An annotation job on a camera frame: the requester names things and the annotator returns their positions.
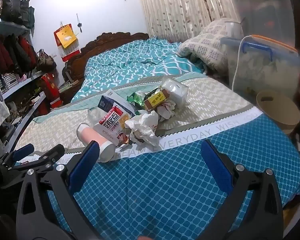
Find beige and blue bed mat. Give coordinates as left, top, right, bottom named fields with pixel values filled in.
left=14, top=71, right=300, bottom=240

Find red yellow wall calendar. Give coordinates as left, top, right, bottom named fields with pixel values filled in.
left=54, top=24, right=80, bottom=62

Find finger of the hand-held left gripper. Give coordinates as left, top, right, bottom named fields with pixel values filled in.
left=0, top=144, right=35, bottom=171
left=31, top=144, right=65, bottom=174

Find red white snack packet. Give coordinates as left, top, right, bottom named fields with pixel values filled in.
left=94, top=105, right=133, bottom=147

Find yellow brown small box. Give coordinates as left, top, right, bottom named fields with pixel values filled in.
left=143, top=89, right=169, bottom=111

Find red bag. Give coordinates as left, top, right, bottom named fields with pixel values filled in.
left=40, top=74, right=62, bottom=109

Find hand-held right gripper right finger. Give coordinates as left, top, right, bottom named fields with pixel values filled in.
left=200, top=139, right=283, bottom=240

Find white cable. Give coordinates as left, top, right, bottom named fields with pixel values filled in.
left=230, top=35, right=255, bottom=90

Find camouflage handbag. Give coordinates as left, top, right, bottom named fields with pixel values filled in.
left=36, top=49, right=57, bottom=72

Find crumpled white wrapper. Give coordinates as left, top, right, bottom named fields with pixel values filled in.
left=124, top=110, right=161, bottom=147

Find green drink can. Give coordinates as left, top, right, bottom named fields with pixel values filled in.
left=127, top=90, right=150, bottom=110

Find pink bottle with white cap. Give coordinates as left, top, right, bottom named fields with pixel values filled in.
left=76, top=123, right=116, bottom=163

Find dark bags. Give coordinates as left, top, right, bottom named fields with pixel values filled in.
left=0, top=0, right=35, bottom=28

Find shiny snack wrapper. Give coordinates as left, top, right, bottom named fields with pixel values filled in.
left=116, top=131, right=132, bottom=147

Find clear storage box teal lid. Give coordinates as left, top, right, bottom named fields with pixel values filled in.
left=225, top=0, right=297, bottom=48

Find grey shelf rack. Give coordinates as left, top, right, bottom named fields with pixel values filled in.
left=0, top=15, right=48, bottom=155

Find small clear plastic bottle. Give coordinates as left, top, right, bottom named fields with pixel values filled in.
left=87, top=107, right=105, bottom=127

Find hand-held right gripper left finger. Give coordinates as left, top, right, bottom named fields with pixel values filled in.
left=16, top=140, right=102, bottom=240

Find carved wooden headboard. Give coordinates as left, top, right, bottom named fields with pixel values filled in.
left=62, top=32, right=150, bottom=103

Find blue white carton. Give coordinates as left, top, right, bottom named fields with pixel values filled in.
left=98, top=89, right=137, bottom=117

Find teal patterned quilt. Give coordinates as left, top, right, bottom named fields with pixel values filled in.
left=71, top=37, right=208, bottom=103

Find round beige bin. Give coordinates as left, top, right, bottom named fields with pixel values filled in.
left=255, top=90, right=300, bottom=134

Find clear plastic jar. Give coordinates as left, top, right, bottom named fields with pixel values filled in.
left=161, top=76, right=189, bottom=108

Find hanging red and dark clothes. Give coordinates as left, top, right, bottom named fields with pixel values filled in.
left=0, top=34, right=38, bottom=73

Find patterned pillow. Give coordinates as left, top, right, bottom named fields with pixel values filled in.
left=177, top=17, right=243, bottom=77

